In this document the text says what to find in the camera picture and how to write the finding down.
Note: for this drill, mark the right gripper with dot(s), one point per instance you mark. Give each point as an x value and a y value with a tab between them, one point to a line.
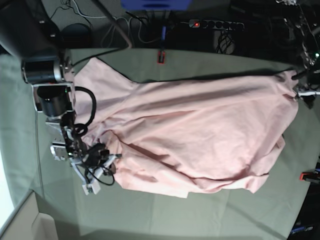
95	156

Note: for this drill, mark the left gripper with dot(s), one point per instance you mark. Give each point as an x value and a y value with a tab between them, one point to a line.
310	79

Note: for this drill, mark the pink t-shirt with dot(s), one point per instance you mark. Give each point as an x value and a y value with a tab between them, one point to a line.
190	136

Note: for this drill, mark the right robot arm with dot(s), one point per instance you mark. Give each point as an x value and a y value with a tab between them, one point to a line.
47	68

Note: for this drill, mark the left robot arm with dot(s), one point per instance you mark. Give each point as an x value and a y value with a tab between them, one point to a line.
303	16

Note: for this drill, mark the red black clamp right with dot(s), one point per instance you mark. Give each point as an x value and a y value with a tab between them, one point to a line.
311	176

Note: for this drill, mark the red black clamp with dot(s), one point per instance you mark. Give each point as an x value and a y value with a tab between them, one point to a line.
161	52
311	176

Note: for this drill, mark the white cardboard box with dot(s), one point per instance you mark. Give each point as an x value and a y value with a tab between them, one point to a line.
28	223

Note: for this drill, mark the red black clamp middle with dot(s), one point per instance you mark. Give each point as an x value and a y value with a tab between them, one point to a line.
161	52

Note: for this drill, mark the black power strip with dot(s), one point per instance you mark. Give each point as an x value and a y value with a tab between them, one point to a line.
217	25

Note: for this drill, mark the black round stool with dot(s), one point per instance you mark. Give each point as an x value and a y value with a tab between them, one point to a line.
77	36

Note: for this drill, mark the blue plastic box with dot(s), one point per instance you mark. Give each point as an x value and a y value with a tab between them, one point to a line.
156	5

